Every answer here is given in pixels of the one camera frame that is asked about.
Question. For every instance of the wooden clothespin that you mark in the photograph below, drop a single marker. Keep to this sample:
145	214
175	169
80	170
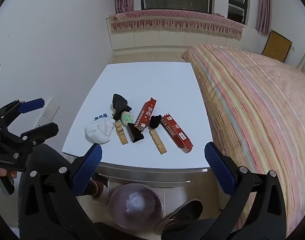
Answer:
122	135

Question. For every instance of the purple trash bin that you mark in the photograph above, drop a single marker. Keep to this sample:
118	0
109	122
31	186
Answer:
117	212

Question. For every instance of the white window seat cabinet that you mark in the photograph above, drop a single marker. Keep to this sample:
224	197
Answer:
155	40

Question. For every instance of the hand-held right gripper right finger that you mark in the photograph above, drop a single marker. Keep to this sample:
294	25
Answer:
218	170

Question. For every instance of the person's right shoe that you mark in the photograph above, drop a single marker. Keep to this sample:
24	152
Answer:
185	212

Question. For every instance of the white plastic bag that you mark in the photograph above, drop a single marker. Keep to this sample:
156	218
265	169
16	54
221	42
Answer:
138	202

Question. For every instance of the light green sock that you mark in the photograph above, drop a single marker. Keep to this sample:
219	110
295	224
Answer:
126	117

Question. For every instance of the blue and white wrapper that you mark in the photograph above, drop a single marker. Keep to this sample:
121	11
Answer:
100	116

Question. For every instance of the black binder clip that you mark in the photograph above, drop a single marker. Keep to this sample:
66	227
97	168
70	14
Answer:
135	133

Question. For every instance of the red printed carton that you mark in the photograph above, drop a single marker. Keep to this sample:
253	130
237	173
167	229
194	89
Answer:
177	133
146	112

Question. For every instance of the person's left shoe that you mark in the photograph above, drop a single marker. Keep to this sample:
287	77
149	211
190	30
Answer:
100	191

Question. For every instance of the tan wooden block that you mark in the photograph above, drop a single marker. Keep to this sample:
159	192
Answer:
158	142

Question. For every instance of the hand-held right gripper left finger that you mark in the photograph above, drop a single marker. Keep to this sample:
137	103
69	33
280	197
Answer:
88	167

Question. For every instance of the pink fringed window cushion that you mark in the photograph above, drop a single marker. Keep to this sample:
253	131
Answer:
167	17

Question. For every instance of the person's left hand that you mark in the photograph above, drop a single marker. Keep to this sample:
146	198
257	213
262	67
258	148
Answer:
0	172

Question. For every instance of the person's shoe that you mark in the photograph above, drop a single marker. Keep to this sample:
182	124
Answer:
185	212
100	191

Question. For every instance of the black patterned cloth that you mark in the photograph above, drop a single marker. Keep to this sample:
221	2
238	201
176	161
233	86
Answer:
120	102

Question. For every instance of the brown wooden board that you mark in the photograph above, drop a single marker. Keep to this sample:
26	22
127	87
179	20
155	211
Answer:
276	46

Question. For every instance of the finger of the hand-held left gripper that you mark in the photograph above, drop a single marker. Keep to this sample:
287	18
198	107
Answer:
40	133
31	105

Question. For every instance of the narrow dark window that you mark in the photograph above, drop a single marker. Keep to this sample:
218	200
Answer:
237	0

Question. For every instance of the small black cloth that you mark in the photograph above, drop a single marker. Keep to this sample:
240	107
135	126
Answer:
155	122

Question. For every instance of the white wall power strip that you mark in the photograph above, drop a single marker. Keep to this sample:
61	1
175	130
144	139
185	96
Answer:
51	108

